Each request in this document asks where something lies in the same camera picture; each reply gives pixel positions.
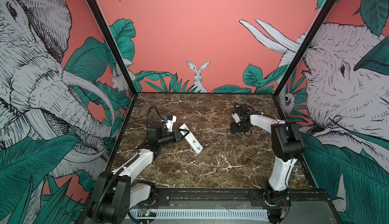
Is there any white remote control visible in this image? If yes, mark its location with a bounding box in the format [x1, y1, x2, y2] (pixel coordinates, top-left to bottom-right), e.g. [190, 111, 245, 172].
[179, 124, 203, 155]

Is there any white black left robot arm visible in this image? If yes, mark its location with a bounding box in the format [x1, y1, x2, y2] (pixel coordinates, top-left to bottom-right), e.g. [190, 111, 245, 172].
[87, 121, 190, 224]

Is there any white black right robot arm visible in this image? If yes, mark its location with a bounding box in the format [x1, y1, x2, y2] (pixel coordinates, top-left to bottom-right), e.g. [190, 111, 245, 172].
[230, 102, 305, 206]

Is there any white ventilation grille strip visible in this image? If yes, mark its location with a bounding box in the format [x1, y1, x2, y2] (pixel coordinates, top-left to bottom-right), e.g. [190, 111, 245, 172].
[119, 208, 269, 221]

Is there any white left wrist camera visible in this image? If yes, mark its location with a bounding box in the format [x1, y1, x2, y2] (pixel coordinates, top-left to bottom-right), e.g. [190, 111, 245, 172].
[164, 115, 177, 132]

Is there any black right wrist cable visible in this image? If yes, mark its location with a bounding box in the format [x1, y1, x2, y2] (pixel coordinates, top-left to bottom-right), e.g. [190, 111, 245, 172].
[233, 103, 262, 137]

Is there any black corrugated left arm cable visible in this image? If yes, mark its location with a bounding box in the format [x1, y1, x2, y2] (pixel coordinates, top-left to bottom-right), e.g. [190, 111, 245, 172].
[91, 169, 122, 224]

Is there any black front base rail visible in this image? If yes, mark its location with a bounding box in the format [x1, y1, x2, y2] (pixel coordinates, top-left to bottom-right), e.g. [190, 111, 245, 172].
[151, 188, 330, 208]

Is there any black right corner frame post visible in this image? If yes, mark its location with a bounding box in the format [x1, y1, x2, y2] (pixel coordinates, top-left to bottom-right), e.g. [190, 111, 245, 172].
[273, 0, 337, 97]

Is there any black corner frame post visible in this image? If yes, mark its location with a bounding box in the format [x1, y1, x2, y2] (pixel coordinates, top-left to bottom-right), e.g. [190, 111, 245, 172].
[273, 0, 337, 97]
[86, 0, 138, 97]

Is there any black left corner frame post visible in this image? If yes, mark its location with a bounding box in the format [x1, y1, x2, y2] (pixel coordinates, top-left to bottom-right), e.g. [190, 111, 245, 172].
[86, 0, 138, 97]

